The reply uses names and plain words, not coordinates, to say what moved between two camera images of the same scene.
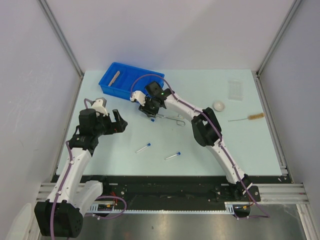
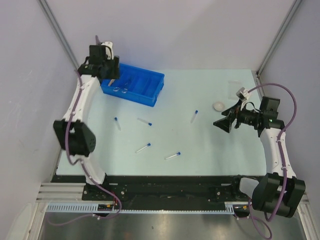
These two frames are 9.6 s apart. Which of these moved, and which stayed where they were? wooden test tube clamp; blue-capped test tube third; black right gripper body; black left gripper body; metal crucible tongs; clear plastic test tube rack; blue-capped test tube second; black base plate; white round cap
Moved: black right gripper body; metal crucible tongs; black left gripper body
Stayed: blue-capped test tube third; white round cap; clear plastic test tube rack; black base plate; wooden test tube clamp; blue-capped test tube second
